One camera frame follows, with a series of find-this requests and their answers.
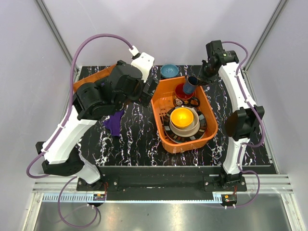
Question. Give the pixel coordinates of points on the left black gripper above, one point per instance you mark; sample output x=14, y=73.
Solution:
x=145, y=96

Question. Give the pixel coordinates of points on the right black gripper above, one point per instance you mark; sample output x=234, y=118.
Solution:
x=201, y=79

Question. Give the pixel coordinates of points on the orange plastic dish bin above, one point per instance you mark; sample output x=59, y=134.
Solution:
x=162, y=102

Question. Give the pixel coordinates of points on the dark blue small cup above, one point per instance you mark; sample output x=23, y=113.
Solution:
x=190, y=84

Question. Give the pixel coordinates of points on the teal blue ceramic bowl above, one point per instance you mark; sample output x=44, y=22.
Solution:
x=169, y=71

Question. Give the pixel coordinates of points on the black skull mug red inside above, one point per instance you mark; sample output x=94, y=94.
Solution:
x=180, y=98

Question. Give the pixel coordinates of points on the yellow orange small bowl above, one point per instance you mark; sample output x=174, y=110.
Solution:
x=182, y=117

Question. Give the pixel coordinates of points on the black striped cream plate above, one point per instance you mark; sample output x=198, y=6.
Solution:
x=179, y=139

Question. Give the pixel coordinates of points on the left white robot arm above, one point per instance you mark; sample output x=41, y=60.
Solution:
x=127, y=83

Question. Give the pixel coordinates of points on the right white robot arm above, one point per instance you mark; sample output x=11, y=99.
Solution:
x=246, y=114

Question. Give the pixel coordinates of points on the orange compartment organizer tray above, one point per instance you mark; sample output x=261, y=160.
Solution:
x=93, y=78

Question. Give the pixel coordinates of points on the purple cloth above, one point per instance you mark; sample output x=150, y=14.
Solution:
x=113, y=123

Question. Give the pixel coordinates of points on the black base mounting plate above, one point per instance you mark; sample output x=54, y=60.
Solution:
x=158, y=184

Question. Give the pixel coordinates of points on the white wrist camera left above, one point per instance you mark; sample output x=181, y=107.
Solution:
x=143, y=61

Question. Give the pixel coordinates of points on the aluminium frame rail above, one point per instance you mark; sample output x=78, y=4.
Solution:
x=54, y=30

